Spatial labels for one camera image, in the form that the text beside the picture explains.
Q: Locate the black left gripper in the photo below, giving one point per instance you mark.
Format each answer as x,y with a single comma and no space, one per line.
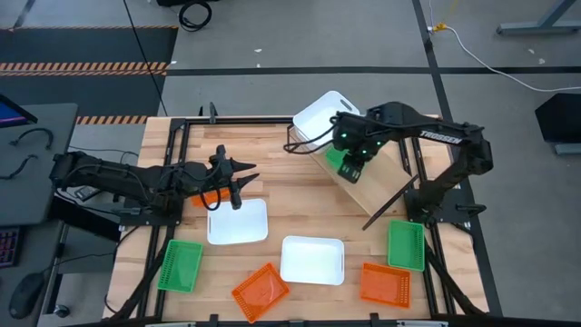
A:
218,172

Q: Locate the long orange black hazard tape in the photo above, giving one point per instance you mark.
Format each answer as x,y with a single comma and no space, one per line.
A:
81,68

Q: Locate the black desk foot beam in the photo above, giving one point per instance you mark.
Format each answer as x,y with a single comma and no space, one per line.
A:
91,225

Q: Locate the black computer mouse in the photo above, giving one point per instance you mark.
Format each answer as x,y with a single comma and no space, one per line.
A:
26,295

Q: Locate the white plastic basket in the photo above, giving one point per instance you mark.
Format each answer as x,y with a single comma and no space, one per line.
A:
312,260
237,224
318,120

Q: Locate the green slotted plastic basket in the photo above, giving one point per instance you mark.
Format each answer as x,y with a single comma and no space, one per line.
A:
406,245
180,265
335,159

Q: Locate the small round black knob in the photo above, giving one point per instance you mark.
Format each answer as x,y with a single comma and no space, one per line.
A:
62,311

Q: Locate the computer monitor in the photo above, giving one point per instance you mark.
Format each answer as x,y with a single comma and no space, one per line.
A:
11,115

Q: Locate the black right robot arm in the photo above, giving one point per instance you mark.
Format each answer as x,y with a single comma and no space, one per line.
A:
436,131

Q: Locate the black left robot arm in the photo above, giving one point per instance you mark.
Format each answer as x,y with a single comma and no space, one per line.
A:
136,179

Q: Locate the yellow power plug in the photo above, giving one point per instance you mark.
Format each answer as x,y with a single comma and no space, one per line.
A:
439,28

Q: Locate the black floor mat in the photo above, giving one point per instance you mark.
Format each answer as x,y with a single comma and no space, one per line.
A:
91,45

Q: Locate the black box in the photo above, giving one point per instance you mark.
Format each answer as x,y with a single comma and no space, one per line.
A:
560,118

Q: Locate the gray desk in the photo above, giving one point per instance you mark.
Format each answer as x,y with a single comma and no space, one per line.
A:
27,191

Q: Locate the black power adapter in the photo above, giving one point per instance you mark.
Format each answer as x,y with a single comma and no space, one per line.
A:
86,193

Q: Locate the backlit computer keyboard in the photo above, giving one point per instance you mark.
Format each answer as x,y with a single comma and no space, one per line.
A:
8,247

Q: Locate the black aluminium table frame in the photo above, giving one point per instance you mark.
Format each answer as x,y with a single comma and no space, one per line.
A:
254,121

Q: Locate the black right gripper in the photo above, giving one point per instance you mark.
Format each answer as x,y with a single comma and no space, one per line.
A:
358,136

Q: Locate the short orange black hazard tape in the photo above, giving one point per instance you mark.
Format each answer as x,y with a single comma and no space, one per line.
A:
111,120

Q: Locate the gray metal table leg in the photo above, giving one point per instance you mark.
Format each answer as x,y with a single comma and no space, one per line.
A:
535,28

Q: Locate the orange slotted plastic basket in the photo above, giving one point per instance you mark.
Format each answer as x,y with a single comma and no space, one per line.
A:
196,201
385,284
260,292

